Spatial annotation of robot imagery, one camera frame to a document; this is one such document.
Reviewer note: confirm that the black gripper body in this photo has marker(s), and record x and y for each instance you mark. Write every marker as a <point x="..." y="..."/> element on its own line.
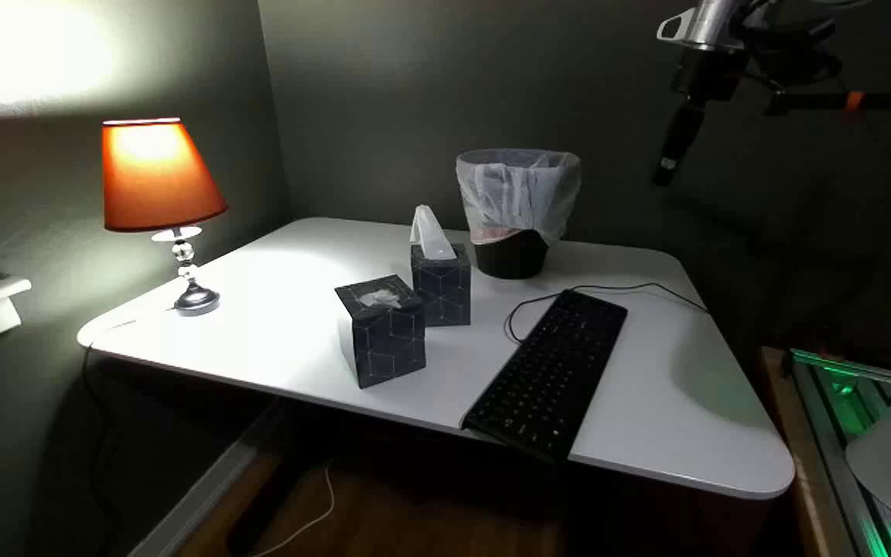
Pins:
<point x="714" y="75"/>

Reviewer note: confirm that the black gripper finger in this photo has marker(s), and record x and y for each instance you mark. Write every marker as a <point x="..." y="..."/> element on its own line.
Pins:
<point x="691" y="127"/>
<point x="672" y="143"/>

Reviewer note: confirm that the dark patterned tissue box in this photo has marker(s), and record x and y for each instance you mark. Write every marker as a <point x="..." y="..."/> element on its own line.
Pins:
<point x="384" y="342"/>

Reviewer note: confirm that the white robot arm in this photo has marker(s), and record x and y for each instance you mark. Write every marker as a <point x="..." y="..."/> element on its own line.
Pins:
<point x="714" y="21"/>

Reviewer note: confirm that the dark tissue box, raised tissue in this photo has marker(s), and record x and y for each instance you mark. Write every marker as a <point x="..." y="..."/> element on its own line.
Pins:
<point x="445" y="294"/>

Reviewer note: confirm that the white plastic bin liner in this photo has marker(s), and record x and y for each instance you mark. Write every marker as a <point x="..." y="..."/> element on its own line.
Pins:
<point x="519" y="189"/>

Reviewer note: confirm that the black boom stand, orange tape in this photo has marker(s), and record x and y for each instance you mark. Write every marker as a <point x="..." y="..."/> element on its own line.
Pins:
<point x="880" y="101"/>

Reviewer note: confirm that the black waste bin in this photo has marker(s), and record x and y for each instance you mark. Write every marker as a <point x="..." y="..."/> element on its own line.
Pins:
<point x="511" y="259"/>

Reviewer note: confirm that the black computer keyboard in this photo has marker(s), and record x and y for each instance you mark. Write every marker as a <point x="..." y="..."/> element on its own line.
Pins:
<point x="550" y="376"/>

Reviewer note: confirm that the wooden side board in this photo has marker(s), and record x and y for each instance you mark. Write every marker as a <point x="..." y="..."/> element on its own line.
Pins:
<point x="803" y="476"/>

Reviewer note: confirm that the orange shade table lamp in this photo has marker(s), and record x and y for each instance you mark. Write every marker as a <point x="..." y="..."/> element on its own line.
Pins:
<point x="156" y="176"/>

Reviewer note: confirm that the black camera on stand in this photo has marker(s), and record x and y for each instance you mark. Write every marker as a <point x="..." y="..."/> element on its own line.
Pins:
<point x="812" y="36"/>

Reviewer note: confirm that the green-lit metal frame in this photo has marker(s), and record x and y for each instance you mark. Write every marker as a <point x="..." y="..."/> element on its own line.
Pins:
<point x="843" y="398"/>

